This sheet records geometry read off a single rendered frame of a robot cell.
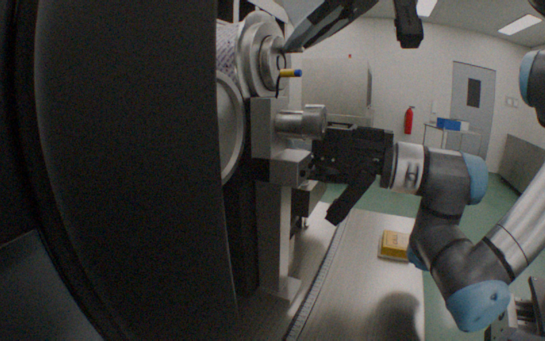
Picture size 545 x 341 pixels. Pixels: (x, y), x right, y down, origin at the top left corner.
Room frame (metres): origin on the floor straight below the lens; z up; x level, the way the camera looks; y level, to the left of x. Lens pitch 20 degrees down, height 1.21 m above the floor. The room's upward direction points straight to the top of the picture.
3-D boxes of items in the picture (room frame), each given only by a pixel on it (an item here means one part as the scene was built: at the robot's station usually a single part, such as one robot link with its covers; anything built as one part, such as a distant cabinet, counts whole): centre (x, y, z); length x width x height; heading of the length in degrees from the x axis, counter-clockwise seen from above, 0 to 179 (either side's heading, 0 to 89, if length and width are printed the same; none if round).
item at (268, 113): (0.28, -0.01, 1.05); 0.06 x 0.05 x 0.31; 64
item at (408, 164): (0.29, -0.19, 1.11); 0.08 x 0.05 x 0.08; 154
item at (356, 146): (0.33, -0.12, 1.12); 0.12 x 0.08 x 0.09; 64
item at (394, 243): (0.37, -0.27, 0.91); 0.07 x 0.07 x 0.02; 64
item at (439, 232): (0.24, -0.26, 1.01); 0.11 x 0.08 x 0.11; 172
